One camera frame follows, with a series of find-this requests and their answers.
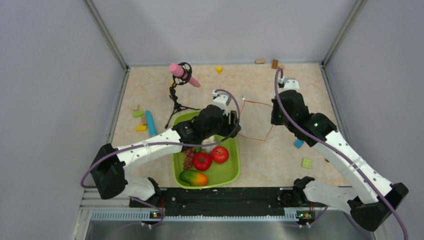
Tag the yellow cube block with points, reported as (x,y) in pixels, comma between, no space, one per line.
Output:
(219,69)

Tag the yellow rectangular block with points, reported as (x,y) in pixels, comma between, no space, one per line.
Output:
(141,128)

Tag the tan wooden block left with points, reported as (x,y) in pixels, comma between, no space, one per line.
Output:
(144,120)

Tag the clear zip top bag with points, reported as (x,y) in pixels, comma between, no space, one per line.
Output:
(255,120)

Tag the green orange mango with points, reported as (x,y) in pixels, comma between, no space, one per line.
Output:
(193,178)

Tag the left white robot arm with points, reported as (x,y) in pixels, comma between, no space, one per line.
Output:
(111,167)

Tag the red tomato with stem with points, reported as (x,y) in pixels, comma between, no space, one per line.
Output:
(202,161)

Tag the small wooden block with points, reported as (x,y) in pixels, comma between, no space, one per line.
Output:
(135,107)

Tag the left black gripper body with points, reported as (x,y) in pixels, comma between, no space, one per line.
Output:
(223,128)

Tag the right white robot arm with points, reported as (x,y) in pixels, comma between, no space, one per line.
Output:
(371,198)

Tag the green cylinder block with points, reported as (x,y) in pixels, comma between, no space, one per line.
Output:
(138,114)

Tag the pink toy microphone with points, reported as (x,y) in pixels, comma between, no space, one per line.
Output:
(183,72)

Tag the red grape bunch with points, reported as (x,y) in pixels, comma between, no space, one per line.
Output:
(189,158)

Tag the blue block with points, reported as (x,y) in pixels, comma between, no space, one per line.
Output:
(298,143)

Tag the light green lego brick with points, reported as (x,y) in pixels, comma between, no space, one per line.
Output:
(306,163)

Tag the brown wooden block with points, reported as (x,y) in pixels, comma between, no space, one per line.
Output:
(275,64)

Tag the green plastic tray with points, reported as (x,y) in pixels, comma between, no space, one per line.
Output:
(218,174)

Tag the white garlic bulb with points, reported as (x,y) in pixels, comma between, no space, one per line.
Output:
(208,145)

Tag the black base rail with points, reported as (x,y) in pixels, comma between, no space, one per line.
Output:
(228,201)

